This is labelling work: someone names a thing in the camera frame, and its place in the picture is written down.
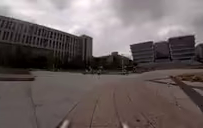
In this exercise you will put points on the low dark building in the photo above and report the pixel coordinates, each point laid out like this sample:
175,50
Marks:
112,61

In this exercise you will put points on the grey paved plaza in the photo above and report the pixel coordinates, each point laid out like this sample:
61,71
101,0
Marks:
89,93

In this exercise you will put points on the grey striped block building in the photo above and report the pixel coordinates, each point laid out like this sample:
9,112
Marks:
142,51
181,47
162,50

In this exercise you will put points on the robot's own part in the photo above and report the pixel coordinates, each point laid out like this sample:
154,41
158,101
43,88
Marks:
65,123
124,125

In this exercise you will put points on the long pale building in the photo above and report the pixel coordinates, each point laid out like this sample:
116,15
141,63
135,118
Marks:
29,40

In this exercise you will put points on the low raised planter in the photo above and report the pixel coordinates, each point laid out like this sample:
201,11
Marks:
9,76

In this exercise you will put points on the dry grass patch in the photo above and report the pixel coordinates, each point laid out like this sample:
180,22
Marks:
197,78

